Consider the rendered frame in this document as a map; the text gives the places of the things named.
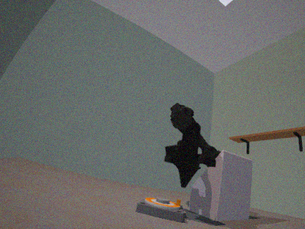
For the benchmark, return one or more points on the orange round plate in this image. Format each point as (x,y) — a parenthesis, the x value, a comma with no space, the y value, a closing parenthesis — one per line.
(170,206)

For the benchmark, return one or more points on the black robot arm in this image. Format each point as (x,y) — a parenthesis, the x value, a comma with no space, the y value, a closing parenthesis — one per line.
(181,118)

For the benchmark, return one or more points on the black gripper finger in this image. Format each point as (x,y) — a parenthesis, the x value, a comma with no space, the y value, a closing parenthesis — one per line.
(188,173)
(180,168)

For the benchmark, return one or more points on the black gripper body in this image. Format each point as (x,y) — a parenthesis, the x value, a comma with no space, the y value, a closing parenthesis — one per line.
(195,158)

